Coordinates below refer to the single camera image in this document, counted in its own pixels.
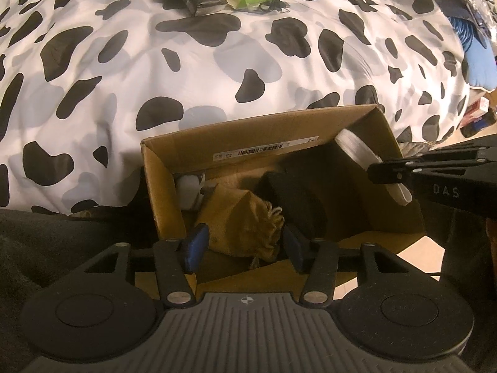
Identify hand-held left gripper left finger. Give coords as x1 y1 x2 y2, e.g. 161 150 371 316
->
78 223 211 311

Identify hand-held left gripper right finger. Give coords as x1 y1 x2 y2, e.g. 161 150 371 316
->
283 225 406 307

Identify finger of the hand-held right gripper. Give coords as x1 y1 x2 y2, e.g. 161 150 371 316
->
367 135 497 185

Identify white round disc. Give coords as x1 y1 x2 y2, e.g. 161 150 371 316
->
335 128 413 206

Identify tan drawstring pouch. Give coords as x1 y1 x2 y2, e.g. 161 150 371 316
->
194 184 286 263

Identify black fabric band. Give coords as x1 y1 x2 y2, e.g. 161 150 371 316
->
254 155 350 242

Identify brown cardboard box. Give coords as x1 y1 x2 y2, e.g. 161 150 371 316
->
140 104 428 307

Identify white strap with beads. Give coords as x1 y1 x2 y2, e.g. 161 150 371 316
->
176 174 206 210

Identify black hair ties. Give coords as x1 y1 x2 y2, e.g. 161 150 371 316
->
252 0 291 13

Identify red and white box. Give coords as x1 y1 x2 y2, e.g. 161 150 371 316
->
460 98 497 137

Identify blue cushion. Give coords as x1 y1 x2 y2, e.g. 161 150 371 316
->
464 41 497 90

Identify person's left leg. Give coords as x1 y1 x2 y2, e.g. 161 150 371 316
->
0 207 164 358

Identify blue ribbed fabric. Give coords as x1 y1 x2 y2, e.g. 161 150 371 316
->
446 16 472 53

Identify cow print blanket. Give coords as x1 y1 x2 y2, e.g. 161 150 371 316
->
0 0 472 217

